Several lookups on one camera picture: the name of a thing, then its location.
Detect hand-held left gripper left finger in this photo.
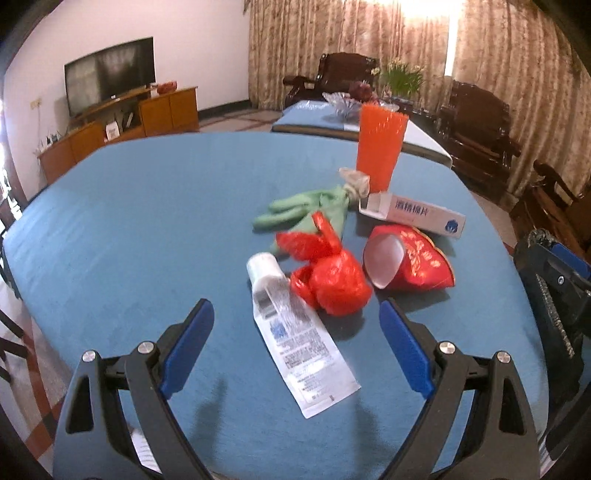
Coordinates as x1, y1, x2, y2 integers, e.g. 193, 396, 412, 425
53, 298, 215, 480

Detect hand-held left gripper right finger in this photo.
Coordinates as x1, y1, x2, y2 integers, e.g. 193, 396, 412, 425
379, 298, 541, 480

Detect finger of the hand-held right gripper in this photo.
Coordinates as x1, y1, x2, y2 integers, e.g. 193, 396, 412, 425
536, 242, 591, 305
545, 388, 591, 462

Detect black lined trash bin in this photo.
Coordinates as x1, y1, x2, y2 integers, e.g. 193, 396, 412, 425
513, 228, 589, 402

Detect red paper cup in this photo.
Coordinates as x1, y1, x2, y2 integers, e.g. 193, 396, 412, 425
362, 224, 458, 291

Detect red plastic bag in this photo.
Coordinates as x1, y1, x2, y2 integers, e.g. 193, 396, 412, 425
276, 211, 373, 317

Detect white squeeze tube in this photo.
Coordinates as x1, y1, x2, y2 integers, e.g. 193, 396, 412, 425
246, 251, 362, 420

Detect white cardboard box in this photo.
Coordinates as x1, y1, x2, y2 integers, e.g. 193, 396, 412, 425
359, 191, 466, 240

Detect green rubber glove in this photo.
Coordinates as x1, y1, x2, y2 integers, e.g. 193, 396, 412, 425
252, 167, 371, 252

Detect orange plastic cup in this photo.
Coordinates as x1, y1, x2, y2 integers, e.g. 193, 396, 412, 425
356, 104, 409, 193

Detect dark wooden sofa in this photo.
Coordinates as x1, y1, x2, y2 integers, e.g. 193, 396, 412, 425
510, 159, 591, 259

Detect large blue tablecloth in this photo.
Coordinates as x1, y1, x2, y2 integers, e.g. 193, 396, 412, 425
0, 131, 550, 480

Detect dark wooden armchair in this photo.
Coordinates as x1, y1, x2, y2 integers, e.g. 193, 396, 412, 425
283, 52, 377, 112
436, 79, 522, 195

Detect dark wooden dining chair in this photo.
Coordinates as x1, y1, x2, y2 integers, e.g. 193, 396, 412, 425
0, 305, 29, 384
0, 166, 29, 301

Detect white tablecloth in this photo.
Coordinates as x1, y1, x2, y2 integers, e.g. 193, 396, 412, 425
404, 117, 454, 168

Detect dark wooden side table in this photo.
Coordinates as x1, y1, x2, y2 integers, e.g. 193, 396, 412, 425
399, 100, 441, 125

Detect floral beige curtains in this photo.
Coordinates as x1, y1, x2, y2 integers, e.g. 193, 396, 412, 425
248, 0, 591, 185

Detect wooden television cabinet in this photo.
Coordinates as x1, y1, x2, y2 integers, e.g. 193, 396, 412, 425
38, 85, 200, 185

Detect small blue tablecloth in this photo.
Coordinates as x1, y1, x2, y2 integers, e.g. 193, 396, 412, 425
271, 99, 444, 160

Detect potted flowering plant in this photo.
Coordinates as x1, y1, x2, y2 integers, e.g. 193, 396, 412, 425
372, 60, 426, 99

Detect glass fruit bowl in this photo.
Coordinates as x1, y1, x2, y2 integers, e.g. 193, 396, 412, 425
322, 91, 400, 121

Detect flat screen television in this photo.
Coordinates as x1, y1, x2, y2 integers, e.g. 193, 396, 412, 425
64, 38, 156, 118

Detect power strip with cables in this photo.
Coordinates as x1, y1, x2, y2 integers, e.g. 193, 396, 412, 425
32, 131, 63, 155

